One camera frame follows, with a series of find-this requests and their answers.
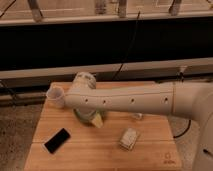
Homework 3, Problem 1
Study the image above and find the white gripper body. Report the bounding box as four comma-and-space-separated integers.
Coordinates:
76, 110, 99, 123

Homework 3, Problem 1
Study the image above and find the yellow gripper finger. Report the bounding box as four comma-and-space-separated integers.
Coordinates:
91, 114, 103, 128

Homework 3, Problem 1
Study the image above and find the black eraser block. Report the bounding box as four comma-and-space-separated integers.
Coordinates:
44, 128, 70, 154

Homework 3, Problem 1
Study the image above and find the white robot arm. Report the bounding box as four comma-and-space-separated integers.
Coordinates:
65, 72, 213, 171

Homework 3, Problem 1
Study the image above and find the green bowl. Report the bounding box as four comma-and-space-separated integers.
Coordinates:
74, 109, 103, 128

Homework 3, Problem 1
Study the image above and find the clear plastic cup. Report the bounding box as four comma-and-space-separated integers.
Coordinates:
46, 86, 65, 108

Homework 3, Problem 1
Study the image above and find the wooden board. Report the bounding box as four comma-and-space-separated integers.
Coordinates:
24, 101, 182, 171

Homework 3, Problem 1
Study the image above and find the white tube bottle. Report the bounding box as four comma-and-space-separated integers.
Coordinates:
133, 113, 143, 120

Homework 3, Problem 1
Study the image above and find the black floor cable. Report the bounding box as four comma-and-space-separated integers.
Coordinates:
173, 119, 192, 139

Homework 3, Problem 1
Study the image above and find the black hanging cable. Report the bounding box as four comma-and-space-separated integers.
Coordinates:
112, 10, 141, 81

